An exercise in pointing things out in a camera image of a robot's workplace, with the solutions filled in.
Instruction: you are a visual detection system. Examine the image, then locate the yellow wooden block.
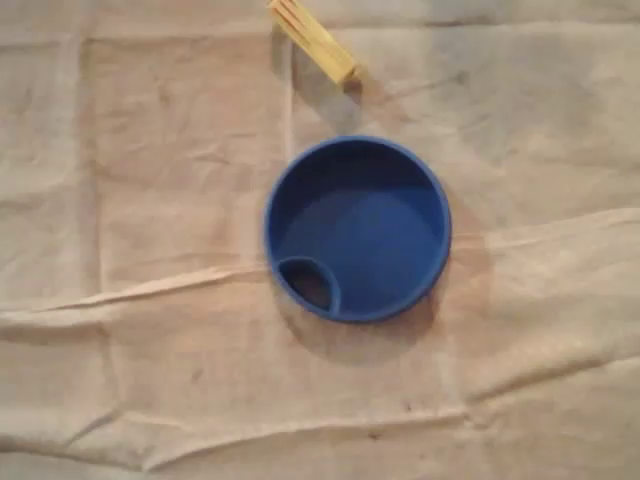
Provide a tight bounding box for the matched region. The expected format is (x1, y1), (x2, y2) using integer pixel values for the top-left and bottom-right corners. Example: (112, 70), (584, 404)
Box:
(265, 0), (370, 84)

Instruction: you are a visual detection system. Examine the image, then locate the blue round plastic bowl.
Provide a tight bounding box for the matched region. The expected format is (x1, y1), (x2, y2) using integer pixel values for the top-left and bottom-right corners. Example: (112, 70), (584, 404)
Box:
(263, 134), (454, 326)

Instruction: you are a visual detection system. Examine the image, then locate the beige wrinkled cloth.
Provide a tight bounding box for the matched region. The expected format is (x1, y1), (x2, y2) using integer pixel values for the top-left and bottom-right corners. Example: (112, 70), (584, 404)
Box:
(0, 0), (640, 480)

